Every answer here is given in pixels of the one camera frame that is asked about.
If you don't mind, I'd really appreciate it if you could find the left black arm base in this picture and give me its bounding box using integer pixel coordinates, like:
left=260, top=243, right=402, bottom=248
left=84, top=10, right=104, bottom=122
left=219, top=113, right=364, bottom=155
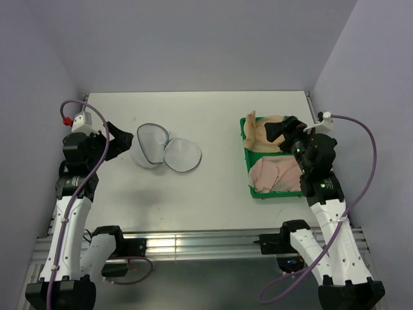
left=101, top=238, right=146, bottom=278

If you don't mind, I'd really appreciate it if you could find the beige bra in tray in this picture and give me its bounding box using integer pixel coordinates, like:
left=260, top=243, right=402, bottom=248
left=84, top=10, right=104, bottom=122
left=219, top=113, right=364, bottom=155
left=243, top=110, right=286, bottom=153

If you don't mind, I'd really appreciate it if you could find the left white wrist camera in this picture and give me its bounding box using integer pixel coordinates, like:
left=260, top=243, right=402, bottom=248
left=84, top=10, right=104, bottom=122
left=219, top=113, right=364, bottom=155
left=63, top=111, right=95, bottom=136

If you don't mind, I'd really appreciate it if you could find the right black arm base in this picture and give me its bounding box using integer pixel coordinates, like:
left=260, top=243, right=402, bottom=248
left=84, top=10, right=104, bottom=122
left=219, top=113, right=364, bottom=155
left=254, top=233, right=305, bottom=273

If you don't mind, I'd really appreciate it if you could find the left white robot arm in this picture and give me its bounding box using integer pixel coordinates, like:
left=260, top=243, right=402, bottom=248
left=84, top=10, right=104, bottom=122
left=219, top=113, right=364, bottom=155
left=25, top=123, right=134, bottom=309

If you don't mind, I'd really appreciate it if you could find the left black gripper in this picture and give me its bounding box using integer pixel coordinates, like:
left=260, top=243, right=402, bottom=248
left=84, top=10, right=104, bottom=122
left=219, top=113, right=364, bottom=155
left=86, top=121, right=132, bottom=170

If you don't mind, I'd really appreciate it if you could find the pink bra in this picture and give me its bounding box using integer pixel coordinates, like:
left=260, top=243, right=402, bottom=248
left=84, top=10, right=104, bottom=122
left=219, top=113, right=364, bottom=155
left=248, top=156, right=302, bottom=194

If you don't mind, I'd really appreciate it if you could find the green plastic tray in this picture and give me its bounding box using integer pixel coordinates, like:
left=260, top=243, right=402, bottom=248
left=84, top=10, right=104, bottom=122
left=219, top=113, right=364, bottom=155
left=240, top=110, right=302, bottom=199

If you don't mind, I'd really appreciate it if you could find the aluminium frame rail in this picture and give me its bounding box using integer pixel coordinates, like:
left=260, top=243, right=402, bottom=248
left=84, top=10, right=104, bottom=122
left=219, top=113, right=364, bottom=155
left=17, top=225, right=372, bottom=310

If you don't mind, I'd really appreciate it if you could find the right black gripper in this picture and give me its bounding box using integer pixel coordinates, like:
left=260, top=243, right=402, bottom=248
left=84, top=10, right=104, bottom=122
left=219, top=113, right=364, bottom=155
left=265, top=115, right=319, bottom=173

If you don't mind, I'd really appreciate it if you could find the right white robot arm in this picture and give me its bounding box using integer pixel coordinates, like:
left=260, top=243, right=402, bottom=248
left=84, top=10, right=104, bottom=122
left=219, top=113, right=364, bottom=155
left=259, top=112, right=385, bottom=309

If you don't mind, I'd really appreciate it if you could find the mesh laundry bag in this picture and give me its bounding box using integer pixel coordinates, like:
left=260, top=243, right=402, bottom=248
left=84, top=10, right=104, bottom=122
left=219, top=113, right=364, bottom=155
left=130, top=123, right=203, bottom=173

